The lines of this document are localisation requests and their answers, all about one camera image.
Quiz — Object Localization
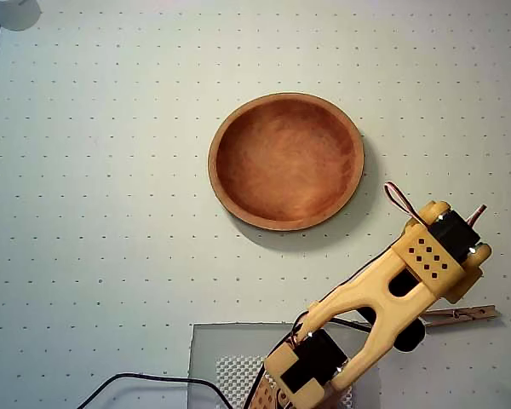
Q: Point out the wooden clothespin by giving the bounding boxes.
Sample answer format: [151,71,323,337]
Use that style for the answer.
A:
[421,303,502,330]

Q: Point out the round wooden bowl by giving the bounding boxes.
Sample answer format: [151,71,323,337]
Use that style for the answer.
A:
[207,91,366,233]

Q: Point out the white mesh mat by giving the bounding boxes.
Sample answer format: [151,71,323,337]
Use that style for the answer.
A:
[215,355,359,409]

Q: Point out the white round object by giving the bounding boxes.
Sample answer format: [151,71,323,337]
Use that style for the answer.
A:
[0,0,43,32]

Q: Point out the grey base plate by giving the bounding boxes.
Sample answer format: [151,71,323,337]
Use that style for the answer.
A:
[188,322,380,409]

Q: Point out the black cable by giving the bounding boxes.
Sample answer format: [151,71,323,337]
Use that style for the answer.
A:
[76,246,397,409]

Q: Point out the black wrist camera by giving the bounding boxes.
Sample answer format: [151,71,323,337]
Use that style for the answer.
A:
[395,317,428,354]

